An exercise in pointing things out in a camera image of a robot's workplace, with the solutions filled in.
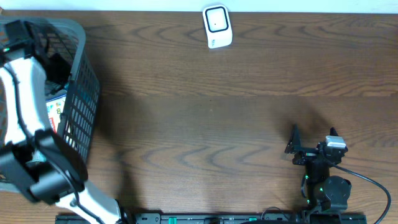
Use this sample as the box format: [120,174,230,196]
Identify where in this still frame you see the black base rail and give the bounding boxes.
[55,212,368,224]

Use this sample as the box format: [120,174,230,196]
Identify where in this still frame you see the grey plastic shopping basket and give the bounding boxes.
[0,16,101,195]

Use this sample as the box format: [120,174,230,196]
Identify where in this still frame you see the white barcode scanner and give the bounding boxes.
[202,4,233,49]

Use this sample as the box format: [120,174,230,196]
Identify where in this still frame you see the yellow red snack bag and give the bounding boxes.
[46,95,67,133]

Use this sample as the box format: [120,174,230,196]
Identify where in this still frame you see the black right camera cable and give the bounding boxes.
[332,163,392,224]

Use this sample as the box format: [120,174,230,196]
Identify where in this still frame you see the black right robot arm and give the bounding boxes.
[285,125,352,213]

